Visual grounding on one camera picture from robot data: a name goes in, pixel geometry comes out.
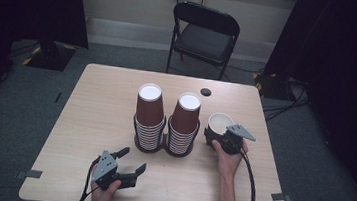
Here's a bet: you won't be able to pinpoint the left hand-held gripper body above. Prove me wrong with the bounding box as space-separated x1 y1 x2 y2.
91 149 142 195

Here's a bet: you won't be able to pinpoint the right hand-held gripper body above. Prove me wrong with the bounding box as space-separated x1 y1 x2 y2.
217 122 258 158

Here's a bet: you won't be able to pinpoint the single brown paper cup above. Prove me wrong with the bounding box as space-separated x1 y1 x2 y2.
204 111 236 147

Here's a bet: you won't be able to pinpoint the stack of brown paper cups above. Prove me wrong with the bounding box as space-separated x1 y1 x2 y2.
130 81 171 154
164 90 204 158

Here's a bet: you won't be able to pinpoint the person's right hand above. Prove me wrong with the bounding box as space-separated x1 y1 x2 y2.
208 137 250 181

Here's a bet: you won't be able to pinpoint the black round table grommet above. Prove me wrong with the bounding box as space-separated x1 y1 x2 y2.
199 87 213 98

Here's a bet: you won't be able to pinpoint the black stand base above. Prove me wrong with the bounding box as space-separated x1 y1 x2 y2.
250 71 301 103
21 37 79 73

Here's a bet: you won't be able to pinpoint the grey tape strip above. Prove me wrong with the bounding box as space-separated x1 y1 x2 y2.
270 191 293 201
14 167 43 183

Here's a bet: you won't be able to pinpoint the black folding chair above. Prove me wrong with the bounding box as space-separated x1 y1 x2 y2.
164 0 244 83

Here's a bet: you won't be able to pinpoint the dark curtain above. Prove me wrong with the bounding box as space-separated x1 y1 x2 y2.
0 0 95 128
249 0 357 201

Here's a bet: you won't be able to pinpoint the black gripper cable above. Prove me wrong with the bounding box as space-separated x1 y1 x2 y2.
234 149 262 201
76 155 101 201

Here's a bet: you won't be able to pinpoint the black floor cables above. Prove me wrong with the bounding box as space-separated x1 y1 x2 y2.
260 74 314 126

